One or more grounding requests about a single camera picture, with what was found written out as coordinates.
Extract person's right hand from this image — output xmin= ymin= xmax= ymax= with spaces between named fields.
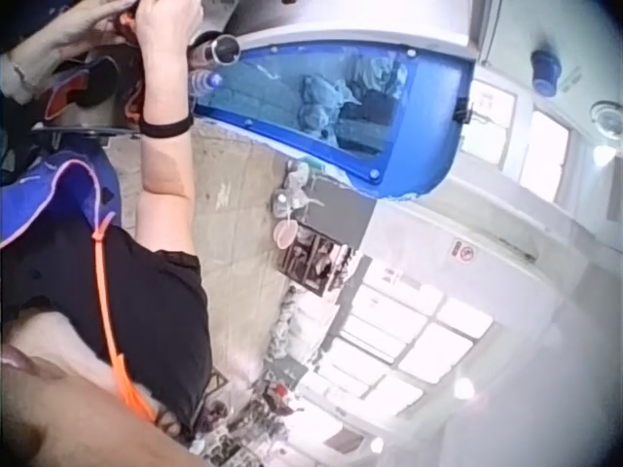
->
xmin=131 ymin=0 xmax=205 ymax=67

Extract person's left hand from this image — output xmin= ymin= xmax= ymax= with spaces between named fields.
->
xmin=21 ymin=0 xmax=143 ymax=67

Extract black silver machine cylinder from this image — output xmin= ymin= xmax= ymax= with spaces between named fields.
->
xmin=186 ymin=33 xmax=243 ymax=68

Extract silver blue-tipped machine cylinder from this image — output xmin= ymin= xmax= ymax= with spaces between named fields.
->
xmin=188 ymin=69 xmax=226 ymax=97

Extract black wrist band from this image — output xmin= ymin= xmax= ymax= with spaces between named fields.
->
xmin=138 ymin=116 xmax=195 ymax=141

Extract white machine housing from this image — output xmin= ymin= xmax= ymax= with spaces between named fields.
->
xmin=190 ymin=0 xmax=494 ymax=67

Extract white bottle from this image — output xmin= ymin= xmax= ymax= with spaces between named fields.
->
xmin=272 ymin=190 xmax=295 ymax=219

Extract pink cup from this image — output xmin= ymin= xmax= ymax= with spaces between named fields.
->
xmin=273 ymin=218 xmax=300 ymax=250

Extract dark cluttered shelf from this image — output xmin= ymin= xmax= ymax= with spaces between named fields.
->
xmin=270 ymin=158 xmax=379 ymax=299

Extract blue transparent machine guard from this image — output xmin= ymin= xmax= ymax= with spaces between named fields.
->
xmin=190 ymin=40 xmax=477 ymax=201

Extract black guard clip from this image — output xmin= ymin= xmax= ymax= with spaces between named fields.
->
xmin=451 ymin=96 xmax=475 ymax=123

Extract blue ceiling fixture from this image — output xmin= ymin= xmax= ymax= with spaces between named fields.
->
xmin=529 ymin=47 xmax=562 ymax=96

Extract heap of floor clutter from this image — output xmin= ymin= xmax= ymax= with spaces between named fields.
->
xmin=187 ymin=284 xmax=351 ymax=467

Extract round white ceiling fixture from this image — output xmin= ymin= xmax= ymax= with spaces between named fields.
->
xmin=589 ymin=99 xmax=623 ymax=137

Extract pale wrist bracelet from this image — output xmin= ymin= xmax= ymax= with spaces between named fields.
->
xmin=7 ymin=50 xmax=34 ymax=92

